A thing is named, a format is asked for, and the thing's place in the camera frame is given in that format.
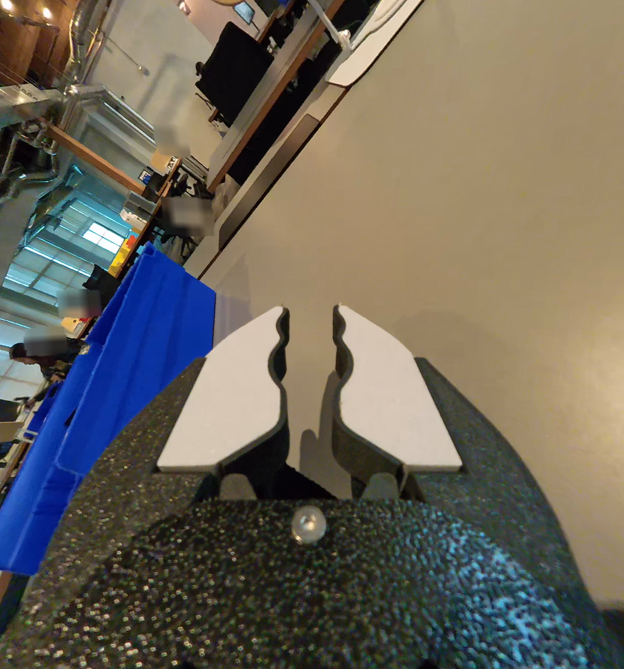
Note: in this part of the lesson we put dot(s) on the paned window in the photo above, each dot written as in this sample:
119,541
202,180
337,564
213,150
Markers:
103,235

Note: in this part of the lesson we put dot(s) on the black monitor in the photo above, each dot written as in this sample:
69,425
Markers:
100,279
233,73

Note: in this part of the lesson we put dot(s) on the long grey desk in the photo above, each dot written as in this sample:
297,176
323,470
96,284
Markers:
249,120

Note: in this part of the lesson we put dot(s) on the silver air duct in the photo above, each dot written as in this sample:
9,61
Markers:
19,104
84,36

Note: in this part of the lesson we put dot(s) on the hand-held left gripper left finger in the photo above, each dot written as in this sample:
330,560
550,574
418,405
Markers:
223,407

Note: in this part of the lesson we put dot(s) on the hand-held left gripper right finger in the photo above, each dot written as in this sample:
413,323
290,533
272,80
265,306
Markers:
395,407

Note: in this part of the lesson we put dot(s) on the small black tablet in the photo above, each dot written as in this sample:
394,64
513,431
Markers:
245,10

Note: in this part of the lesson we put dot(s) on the blue plastic bin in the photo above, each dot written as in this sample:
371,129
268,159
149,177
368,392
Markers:
134,366

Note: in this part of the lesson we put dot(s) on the yellow storage bins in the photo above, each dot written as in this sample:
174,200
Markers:
119,261

